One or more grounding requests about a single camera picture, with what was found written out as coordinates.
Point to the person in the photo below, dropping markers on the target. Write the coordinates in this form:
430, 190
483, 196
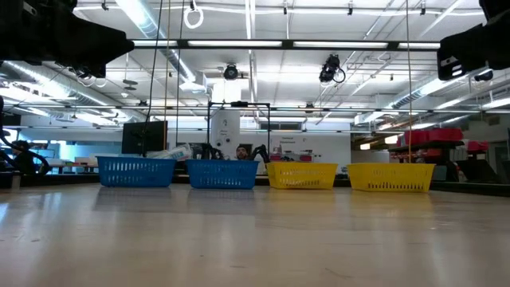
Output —
242, 152
22, 157

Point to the black computer monitor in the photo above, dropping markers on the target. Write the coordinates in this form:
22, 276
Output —
143, 137

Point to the red storage bin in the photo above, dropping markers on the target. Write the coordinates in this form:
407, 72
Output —
478, 146
434, 135

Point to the black background robot arm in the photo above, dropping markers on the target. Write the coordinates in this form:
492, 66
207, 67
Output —
261, 153
211, 152

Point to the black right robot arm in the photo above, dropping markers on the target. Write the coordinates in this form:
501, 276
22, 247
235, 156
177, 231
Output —
500, 40

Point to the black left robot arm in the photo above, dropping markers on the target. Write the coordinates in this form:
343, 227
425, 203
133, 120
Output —
16, 36

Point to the black overhead camera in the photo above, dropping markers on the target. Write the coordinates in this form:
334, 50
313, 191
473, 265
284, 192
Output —
230, 72

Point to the black ceiling camera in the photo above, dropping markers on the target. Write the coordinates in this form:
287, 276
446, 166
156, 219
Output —
330, 68

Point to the yellow plastic basket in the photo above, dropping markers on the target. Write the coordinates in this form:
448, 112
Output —
300, 184
390, 187

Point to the blue plastic basket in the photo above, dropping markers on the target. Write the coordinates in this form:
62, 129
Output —
135, 181
221, 183

